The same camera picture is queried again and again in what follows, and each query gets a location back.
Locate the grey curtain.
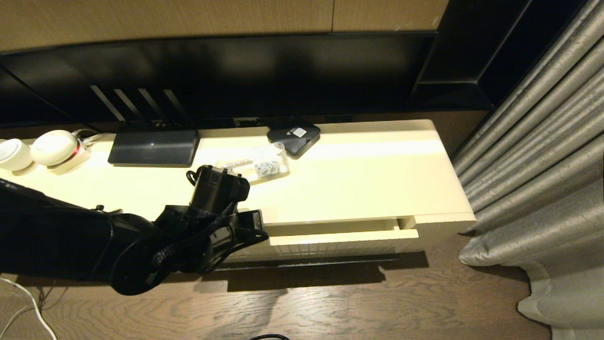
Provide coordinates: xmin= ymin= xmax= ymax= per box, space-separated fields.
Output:
xmin=452 ymin=0 xmax=604 ymax=340

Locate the white device cable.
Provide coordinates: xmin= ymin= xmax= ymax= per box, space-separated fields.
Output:
xmin=73 ymin=129 xmax=115 ymax=144

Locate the black flat television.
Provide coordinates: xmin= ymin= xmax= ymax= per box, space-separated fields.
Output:
xmin=0 ymin=30 xmax=437 ymax=129

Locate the black wall shelf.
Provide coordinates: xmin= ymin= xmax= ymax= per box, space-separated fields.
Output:
xmin=410 ymin=0 xmax=588 ymax=112

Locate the cream cabinet drawer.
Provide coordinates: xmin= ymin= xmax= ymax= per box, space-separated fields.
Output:
xmin=226 ymin=217 xmax=419 ymax=261

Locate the black set-top box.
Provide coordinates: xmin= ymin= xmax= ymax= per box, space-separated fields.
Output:
xmin=267 ymin=121 xmax=321 ymax=159

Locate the black router with antennas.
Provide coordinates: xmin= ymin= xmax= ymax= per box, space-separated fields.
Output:
xmin=90 ymin=85 xmax=201 ymax=168

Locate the white floor cable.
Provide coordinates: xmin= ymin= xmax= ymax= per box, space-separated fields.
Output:
xmin=0 ymin=277 xmax=58 ymax=340

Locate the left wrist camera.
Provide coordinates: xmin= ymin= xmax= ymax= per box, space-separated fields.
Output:
xmin=236 ymin=210 xmax=265 ymax=236

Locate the cream low cabinet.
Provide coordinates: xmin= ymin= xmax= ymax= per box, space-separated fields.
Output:
xmin=0 ymin=119 xmax=477 ymax=265

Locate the clear plastic bag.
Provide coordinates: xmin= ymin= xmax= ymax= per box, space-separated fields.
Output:
xmin=215 ymin=142 xmax=291 ymax=183

